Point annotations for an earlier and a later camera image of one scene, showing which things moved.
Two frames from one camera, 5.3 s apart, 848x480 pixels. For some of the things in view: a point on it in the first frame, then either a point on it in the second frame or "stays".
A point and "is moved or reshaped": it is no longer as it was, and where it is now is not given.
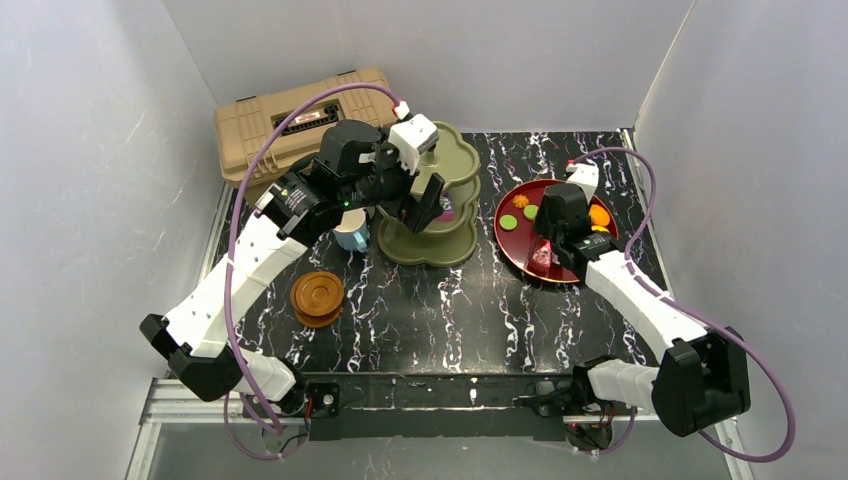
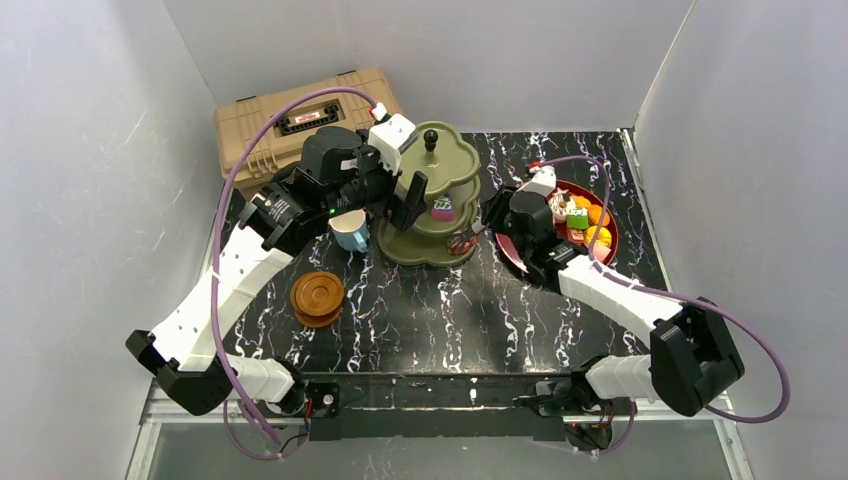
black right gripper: [556, 235] to [500, 213]
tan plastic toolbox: [242, 126] stays
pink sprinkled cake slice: [543, 257] is moved or reshaped
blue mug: [352, 232] stays
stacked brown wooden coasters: [317, 298] stays
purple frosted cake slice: [447, 206] stays
